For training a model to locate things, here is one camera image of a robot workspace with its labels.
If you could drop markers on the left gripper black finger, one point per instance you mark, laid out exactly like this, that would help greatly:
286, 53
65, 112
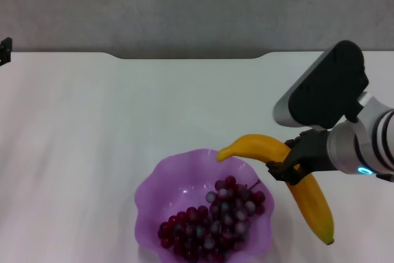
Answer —
6, 52

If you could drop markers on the yellow plastic banana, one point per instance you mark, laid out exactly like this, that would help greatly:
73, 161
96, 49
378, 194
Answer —
314, 207

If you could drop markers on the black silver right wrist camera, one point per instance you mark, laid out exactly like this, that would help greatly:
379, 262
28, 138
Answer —
329, 87

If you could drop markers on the purple wavy plastic plate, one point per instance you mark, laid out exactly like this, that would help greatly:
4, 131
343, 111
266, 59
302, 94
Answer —
172, 189

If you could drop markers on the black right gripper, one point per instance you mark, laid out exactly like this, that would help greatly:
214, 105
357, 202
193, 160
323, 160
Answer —
314, 152

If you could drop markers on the dark red grape bunch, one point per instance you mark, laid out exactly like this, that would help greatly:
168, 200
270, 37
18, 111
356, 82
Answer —
215, 220

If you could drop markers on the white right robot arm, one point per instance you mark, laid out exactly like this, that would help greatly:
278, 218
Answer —
366, 146

